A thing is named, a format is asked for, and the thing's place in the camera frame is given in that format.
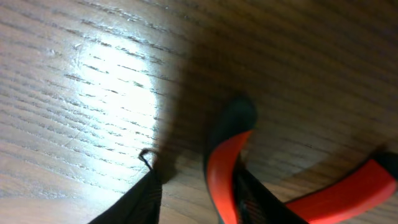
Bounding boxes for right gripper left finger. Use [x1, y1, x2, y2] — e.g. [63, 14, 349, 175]
[89, 149, 162, 224]

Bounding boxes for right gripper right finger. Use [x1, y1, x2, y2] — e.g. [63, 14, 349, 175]
[233, 157, 308, 224]

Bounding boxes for red handled pliers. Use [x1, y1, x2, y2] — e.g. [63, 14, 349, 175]
[203, 97, 398, 224]

